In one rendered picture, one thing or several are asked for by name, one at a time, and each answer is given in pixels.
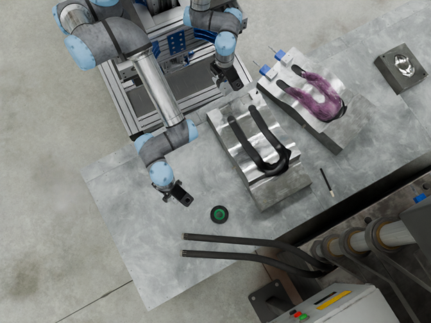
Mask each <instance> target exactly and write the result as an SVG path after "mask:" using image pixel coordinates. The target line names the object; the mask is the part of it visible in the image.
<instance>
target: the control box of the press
mask: <svg viewBox="0 0 431 323"><path fill-rule="evenodd" d="M248 299H249V301H250V303H251V305H252V307H253V309H254V310H255V312H256V314H257V316H258V317H259V319H260V321H261V323H400V322H399V320H398V319H397V317H396V315H395V314H394V312H393V311H392V309H391V307H390V306H389V304H388V303H387V301H386V299H385V298H384V296H383V295H382V293H381V291H380V290H379V289H378V288H375V286H374V285H373V284H370V283H366V284H365V285H356V284H346V283H345V282H340V283H334V284H332V285H330V286H329V287H327V288H325V289H324V290H322V291H320V292H319V293H317V294H316V295H313V296H312V297H310V298H309V299H307V300H306V301H303V302H302V303H300V304H299V305H295V304H293V303H292V301H291V299H290V297H289V296H288V294H287V292H286V291H285V288H284V287H283V285H282V284H281V282H280V280H279V279H276V280H274V281H272V282H270V283H269V284H267V285H266V286H263V287H262V288H260V289H259V290H257V291H255V292H253V293H252V294H250V295H249V296H248Z"/></svg>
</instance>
